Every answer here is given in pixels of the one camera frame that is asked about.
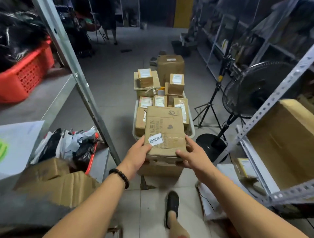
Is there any wide box with clear tape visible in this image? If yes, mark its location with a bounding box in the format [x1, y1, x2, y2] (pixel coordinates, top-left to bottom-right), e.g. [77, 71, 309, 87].
[134, 107, 148, 137]

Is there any white flat board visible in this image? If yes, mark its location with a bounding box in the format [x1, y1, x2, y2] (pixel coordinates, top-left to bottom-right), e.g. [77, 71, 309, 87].
[196, 163, 251, 221]

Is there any white storage rack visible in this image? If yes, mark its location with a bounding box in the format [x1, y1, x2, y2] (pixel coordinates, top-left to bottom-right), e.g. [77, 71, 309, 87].
[194, 0, 314, 81]

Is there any dark cluttered goods pile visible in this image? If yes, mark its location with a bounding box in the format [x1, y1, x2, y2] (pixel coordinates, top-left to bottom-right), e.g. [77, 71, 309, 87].
[55, 0, 101, 58]

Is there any black tripod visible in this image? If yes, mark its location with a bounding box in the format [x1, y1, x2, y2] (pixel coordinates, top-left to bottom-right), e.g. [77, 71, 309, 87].
[193, 14, 240, 129]

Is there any dark bead bracelet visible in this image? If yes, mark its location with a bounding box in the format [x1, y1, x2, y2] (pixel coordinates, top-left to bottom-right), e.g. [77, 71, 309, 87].
[109, 168, 130, 190]

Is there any person's black shoe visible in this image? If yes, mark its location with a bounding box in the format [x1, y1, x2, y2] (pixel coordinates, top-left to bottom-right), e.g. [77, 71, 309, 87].
[165, 191, 180, 230]

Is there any big plain cardboard sheet box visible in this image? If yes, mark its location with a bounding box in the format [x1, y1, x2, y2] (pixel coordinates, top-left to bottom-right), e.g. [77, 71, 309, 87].
[246, 99, 314, 191]

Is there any person's right forearm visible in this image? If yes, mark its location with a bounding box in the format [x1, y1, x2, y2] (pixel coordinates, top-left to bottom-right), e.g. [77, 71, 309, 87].
[202, 166, 308, 238]

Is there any pile of black plastic bags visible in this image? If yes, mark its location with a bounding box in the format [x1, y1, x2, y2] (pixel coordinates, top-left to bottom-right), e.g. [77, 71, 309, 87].
[0, 7, 51, 72]

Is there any narrow box with long label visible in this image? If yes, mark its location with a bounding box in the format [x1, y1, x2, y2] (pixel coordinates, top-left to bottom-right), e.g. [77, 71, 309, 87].
[173, 98, 190, 126]

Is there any person's right hand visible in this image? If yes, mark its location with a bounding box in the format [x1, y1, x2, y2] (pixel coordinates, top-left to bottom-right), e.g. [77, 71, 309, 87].
[176, 135, 216, 183]

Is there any person's left hand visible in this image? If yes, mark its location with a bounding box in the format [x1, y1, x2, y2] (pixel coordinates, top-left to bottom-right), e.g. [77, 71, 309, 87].
[117, 136, 152, 181]

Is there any small box with label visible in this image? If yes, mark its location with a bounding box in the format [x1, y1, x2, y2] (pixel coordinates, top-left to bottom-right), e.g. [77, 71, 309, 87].
[168, 73, 185, 95]

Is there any white perforated metal rack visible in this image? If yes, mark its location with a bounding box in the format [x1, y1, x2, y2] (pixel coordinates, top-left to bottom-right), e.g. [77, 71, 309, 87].
[213, 44, 314, 206]

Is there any open brown cardboard box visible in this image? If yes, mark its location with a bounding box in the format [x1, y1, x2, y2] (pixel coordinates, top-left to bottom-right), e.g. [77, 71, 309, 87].
[13, 158, 70, 189]

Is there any small yellowish box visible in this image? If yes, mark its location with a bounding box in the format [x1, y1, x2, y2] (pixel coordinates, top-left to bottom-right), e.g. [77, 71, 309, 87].
[236, 158, 257, 178]

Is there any tall printed floor carton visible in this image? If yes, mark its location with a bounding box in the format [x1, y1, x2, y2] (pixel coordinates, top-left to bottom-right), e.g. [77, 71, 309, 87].
[157, 55, 185, 87]

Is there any large brown cardboard carton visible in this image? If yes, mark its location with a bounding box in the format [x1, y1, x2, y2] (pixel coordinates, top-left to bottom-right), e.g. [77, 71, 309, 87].
[17, 171, 100, 208]

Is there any red hanging item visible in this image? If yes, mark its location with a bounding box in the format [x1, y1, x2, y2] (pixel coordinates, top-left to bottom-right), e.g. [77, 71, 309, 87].
[0, 39, 55, 103]

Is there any white sheet with green mark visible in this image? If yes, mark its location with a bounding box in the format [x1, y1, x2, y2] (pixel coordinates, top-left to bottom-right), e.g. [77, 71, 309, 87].
[0, 120, 45, 181]

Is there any black bin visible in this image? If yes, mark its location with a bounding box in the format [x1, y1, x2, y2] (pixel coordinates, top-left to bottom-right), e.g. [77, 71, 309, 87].
[171, 40, 191, 57]

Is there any box with heart drawing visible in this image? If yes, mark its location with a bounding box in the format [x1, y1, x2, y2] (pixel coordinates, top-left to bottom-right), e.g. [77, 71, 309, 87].
[145, 106, 187, 163]

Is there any black standing fan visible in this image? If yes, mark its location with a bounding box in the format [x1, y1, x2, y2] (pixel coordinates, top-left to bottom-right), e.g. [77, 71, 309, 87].
[195, 61, 302, 163]

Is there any white plastic basket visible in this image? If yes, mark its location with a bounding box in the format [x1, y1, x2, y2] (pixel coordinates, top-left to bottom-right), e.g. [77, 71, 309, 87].
[132, 92, 196, 141]

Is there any squarish white-label cardboard box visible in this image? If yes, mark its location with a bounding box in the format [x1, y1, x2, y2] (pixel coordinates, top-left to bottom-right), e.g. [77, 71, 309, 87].
[165, 82, 184, 106]

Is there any person's left forearm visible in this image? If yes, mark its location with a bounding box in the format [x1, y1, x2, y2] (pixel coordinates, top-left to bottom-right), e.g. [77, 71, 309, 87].
[43, 171, 128, 238]

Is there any grey metal rack frame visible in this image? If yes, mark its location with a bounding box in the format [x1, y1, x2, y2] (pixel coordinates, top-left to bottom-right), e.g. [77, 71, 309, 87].
[0, 0, 122, 226]

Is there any small glossy-label cardboard box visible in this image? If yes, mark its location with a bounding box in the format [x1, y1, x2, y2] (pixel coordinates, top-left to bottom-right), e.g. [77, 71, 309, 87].
[153, 95, 168, 107]

